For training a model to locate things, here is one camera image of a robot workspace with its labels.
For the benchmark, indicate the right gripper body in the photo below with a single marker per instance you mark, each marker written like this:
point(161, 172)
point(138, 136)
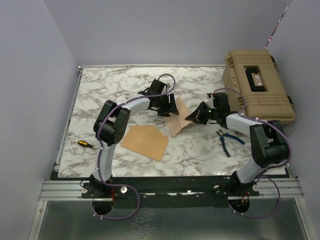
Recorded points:
point(212, 113)

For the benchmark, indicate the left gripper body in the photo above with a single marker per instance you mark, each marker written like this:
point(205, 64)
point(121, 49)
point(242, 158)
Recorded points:
point(161, 105)

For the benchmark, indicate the pale paper letter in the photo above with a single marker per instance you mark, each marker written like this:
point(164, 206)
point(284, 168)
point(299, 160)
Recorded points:
point(177, 122)

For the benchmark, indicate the brown paper envelope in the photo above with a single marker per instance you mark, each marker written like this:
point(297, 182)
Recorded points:
point(146, 140)

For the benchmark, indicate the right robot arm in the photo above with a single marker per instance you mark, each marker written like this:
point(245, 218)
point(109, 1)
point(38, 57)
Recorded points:
point(268, 143)

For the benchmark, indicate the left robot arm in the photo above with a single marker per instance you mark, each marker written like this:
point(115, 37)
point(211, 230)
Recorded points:
point(110, 127)

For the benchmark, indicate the tan plastic tool case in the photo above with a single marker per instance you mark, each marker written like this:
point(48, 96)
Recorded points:
point(252, 80)

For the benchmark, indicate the yellow black screwdriver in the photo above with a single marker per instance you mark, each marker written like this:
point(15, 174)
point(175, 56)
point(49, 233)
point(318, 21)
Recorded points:
point(86, 144)

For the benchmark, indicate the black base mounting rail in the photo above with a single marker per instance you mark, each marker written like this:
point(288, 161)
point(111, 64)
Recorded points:
point(171, 192)

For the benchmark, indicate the aluminium frame rail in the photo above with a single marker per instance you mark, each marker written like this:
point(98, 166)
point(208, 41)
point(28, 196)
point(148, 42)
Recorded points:
point(61, 190)

